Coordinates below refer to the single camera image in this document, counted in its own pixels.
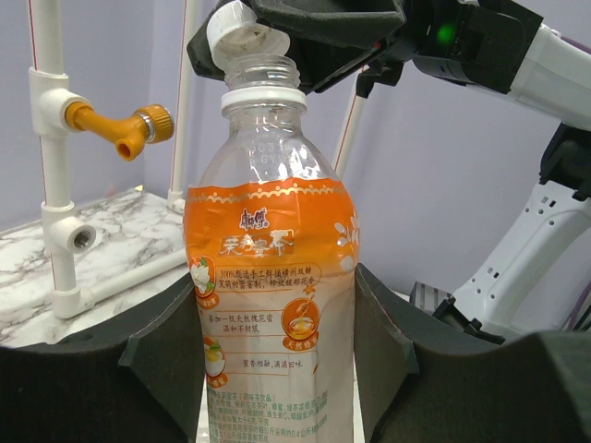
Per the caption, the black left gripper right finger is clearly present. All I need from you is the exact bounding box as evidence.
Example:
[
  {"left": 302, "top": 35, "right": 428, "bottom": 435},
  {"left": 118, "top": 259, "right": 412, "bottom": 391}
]
[{"left": 354, "top": 265, "right": 590, "bottom": 442}]

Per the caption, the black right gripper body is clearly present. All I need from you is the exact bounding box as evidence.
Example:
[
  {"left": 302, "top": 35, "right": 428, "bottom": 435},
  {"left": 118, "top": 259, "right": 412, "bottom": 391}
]
[{"left": 355, "top": 1, "right": 443, "bottom": 99}]

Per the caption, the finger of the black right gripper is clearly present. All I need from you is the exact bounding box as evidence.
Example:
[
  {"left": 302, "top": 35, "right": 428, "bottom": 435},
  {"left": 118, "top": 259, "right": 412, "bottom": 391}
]
[
  {"left": 186, "top": 13, "right": 225, "bottom": 81},
  {"left": 244, "top": 0, "right": 410, "bottom": 95}
]

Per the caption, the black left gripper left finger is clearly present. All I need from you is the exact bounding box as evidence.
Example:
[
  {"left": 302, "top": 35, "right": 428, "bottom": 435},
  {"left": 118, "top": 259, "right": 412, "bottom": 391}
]
[{"left": 1, "top": 275, "right": 204, "bottom": 442}]

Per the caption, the white green-print bottle cap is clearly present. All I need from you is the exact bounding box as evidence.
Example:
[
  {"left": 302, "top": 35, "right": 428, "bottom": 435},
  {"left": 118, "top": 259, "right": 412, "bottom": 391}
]
[{"left": 207, "top": 0, "right": 291, "bottom": 71}]

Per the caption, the orange label tea bottle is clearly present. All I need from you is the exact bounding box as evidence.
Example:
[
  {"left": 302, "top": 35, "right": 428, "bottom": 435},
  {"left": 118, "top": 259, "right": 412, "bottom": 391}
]
[{"left": 183, "top": 54, "right": 360, "bottom": 442}]

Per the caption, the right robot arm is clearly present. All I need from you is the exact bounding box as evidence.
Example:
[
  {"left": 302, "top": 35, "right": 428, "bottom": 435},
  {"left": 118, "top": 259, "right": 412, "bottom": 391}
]
[{"left": 184, "top": 1, "right": 590, "bottom": 344}]

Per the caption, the orange plastic faucet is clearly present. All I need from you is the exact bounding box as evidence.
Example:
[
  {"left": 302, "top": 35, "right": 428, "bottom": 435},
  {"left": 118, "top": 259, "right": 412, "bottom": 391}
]
[{"left": 65, "top": 102, "right": 175, "bottom": 162}]

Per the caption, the white PVC pipe frame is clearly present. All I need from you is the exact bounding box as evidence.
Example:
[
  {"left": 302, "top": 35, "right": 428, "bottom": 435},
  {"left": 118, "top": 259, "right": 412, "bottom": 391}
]
[{"left": 25, "top": 0, "right": 370, "bottom": 320}]

